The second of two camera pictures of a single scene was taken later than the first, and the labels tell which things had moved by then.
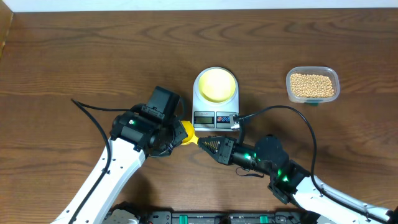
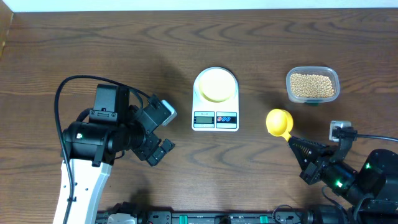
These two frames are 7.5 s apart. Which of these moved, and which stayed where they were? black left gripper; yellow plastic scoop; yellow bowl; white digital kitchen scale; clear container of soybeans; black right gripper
Moved: black right gripper; yellow plastic scoop; black left gripper
Stayed: clear container of soybeans; yellow bowl; white digital kitchen scale
